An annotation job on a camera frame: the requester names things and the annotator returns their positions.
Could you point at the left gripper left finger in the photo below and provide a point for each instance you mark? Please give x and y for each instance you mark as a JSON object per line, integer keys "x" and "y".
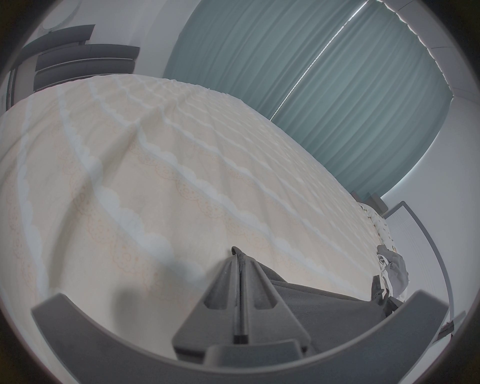
{"x": 191, "y": 333}

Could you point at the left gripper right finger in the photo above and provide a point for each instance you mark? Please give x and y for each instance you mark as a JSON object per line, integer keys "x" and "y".
{"x": 285, "y": 330}

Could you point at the black T-shirt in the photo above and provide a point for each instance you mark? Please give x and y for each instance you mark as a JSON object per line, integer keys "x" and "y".
{"x": 330, "y": 307}

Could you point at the bed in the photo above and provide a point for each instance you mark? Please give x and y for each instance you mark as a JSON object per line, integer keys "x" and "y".
{"x": 168, "y": 180}

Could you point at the black garment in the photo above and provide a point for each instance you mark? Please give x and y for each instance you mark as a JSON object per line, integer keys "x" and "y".
{"x": 377, "y": 290}

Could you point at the grey and white shorts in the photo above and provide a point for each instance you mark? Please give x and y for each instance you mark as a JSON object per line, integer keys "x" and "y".
{"x": 395, "y": 270}

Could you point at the white printed pillow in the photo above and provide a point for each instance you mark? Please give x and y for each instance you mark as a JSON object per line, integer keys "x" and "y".
{"x": 382, "y": 228}

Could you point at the grey bedside table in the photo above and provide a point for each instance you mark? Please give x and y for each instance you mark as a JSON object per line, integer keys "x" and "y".
{"x": 375, "y": 202}

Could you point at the blue-green curtain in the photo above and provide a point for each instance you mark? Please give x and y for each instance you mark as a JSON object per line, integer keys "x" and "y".
{"x": 243, "y": 48}
{"x": 375, "y": 112}

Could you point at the black chest of drawers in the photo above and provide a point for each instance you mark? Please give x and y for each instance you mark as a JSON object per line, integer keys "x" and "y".
{"x": 82, "y": 63}

